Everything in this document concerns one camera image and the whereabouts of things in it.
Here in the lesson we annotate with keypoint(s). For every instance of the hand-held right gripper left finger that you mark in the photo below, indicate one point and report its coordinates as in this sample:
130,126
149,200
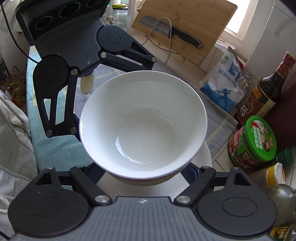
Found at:
92,173

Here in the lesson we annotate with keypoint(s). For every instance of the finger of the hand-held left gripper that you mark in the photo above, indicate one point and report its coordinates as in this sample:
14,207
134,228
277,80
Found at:
148,61
71,104

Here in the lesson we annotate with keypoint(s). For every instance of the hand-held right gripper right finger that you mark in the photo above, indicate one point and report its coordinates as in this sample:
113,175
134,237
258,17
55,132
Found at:
193,173

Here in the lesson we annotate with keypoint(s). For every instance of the white fruit-print plate speckled stain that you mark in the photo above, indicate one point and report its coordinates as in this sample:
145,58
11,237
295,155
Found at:
138,191

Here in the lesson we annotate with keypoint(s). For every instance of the plain white bowl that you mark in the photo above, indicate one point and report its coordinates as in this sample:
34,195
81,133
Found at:
143,120

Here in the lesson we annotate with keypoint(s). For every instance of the person's left hand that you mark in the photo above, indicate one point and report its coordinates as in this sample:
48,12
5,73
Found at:
87,84

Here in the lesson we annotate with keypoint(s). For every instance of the clear jar with dark lid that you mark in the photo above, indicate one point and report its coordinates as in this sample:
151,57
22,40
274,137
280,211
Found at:
118,19

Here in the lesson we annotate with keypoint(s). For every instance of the tall stack of clear cups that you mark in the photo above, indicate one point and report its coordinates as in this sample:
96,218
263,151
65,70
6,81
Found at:
134,11

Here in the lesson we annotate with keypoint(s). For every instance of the grey and teal checked towel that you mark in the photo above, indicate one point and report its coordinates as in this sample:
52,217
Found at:
219,125

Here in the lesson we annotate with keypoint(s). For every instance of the colourful plastic packet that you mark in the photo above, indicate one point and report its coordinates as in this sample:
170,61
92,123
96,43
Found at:
17,90

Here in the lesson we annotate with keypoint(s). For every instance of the bamboo cutting board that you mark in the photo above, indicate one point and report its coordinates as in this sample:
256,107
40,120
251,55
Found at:
196,20

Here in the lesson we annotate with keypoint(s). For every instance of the person's white clothing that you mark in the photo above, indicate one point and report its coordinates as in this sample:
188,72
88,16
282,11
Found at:
13,139

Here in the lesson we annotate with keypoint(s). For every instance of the green-lidded sauce jar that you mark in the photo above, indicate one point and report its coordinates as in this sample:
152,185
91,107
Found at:
254,139

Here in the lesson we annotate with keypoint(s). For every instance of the white and blue salt bag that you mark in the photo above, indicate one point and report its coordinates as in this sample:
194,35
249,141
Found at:
222,92

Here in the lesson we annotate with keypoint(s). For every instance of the yellow-capped spice jar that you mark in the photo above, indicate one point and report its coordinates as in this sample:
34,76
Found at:
275,173

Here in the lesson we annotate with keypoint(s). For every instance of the red-capped clear glass bottle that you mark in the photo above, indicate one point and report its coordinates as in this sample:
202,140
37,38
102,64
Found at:
282,201

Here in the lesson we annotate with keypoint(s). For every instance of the green-capped spice jar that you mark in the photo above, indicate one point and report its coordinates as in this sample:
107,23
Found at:
285,156

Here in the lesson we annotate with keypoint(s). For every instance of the dark red knife block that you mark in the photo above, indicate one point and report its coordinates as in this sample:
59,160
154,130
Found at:
286,120

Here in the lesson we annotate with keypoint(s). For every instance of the dark vinegar bottle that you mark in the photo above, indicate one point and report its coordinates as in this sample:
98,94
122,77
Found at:
266,92

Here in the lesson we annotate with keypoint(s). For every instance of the cooking oil bottle green label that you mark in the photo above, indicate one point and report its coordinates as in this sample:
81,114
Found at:
284,234

